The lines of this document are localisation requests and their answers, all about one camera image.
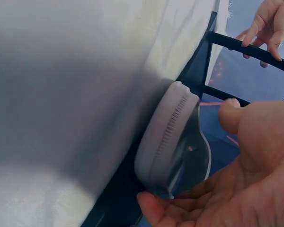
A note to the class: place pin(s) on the person's left hand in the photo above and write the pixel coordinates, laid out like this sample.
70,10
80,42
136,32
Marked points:
272,19

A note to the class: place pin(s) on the person's right hand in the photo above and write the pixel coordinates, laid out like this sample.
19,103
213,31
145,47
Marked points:
255,170

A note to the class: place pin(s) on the person's left thumb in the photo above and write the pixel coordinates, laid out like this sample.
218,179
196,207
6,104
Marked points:
277,46

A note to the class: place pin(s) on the person's left fingers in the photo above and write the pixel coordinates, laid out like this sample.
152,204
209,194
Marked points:
263,63

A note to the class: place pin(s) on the person's right thumb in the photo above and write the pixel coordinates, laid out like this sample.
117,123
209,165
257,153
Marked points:
230,117

